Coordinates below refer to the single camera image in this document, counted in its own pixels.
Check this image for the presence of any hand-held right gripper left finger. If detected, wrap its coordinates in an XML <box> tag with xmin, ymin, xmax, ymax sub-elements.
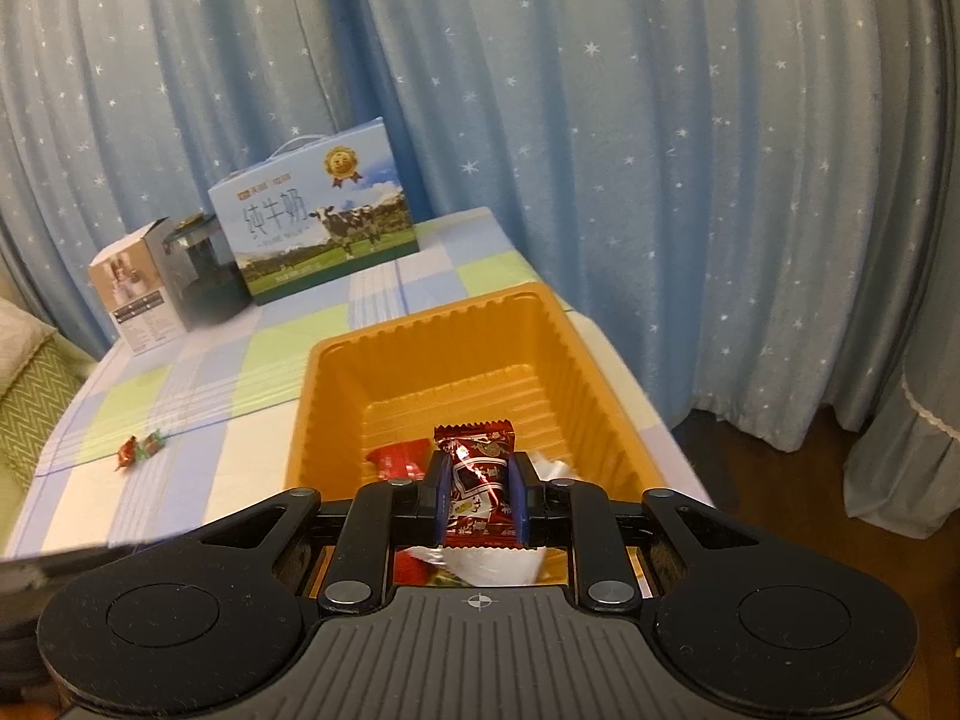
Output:
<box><xmin>196</xmin><ymin>456</ymin><xmax>455</xmax><ymax>617</ymax></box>

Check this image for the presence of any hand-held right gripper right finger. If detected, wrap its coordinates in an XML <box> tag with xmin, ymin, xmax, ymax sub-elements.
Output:
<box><xmin>511</xmin><ymin>453</ymin><xmax>761</xmax><ymax>615</ymax></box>

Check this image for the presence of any dark red snack packet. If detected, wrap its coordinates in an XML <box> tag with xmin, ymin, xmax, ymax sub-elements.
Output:
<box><xmin>433</xmin><ymin>420</ymin><xmax>520</xmax><ymax>551</ymax></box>

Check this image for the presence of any bright red snack packet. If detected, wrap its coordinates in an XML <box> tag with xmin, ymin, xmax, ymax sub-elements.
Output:
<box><xmin>364</xmin><ymin>442</ymin><xmax>434</xmax><ymax>482</ymax></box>

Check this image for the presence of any orange plastic tray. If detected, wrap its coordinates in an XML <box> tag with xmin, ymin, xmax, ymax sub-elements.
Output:
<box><xmin>283</xmin><ymin>281</ymin><xmax>673</xmax><ymax>595</ymax></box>

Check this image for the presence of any green zigzag cushion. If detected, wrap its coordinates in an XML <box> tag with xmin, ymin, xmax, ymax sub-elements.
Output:
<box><xmin>0</xmin><ymin>336</ymin><xmax>100</xmax><ymax>492</ymax></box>

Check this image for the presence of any white quilted cloth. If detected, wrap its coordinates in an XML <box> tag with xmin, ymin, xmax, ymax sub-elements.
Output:
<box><xmin>0</xmin><ymin>295</ymin><xmax>59</xmax><ymax>395</ymax></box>

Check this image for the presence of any white product box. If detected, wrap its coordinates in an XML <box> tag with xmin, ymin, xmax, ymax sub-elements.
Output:
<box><xmin>88</xmin><ymin>217</ymin><xmax>190</xmax><ymax>358</ymax></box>

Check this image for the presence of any blue milk carton box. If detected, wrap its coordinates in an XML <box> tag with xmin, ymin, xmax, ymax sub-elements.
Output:
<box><xmin>205</xmin><ymin>116</ymin><xmax>421</xmax><ymax>308</ymax></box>

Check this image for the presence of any blue star curtain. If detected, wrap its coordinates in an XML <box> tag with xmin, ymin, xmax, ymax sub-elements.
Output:
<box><xmin>0</xmin><ymin>0</ymin><xmax>960</xmax><ymax>436</ymax></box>

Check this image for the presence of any blue lace-trimmed cloth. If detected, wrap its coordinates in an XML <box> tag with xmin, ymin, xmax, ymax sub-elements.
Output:
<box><xmin>846</xmin><ymin>349</ymin><xmax>960</xmax><ymax>542</ymax></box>

